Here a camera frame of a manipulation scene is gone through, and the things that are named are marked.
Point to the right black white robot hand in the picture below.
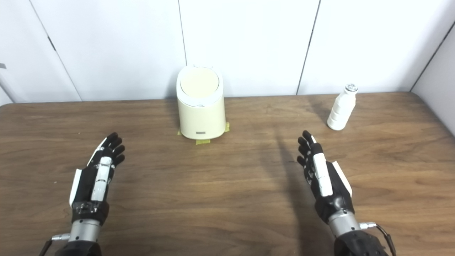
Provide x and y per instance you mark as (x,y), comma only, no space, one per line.
(334,192)

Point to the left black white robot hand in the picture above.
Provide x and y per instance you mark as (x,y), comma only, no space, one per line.
(85,185)

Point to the cream-colored lidded bin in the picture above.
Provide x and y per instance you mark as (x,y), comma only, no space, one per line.
(201,113)

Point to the small white plastic bottle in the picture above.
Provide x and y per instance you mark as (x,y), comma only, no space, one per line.
(340,110)

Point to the black wall panel hinge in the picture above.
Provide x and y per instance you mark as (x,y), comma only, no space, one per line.
(52,43)

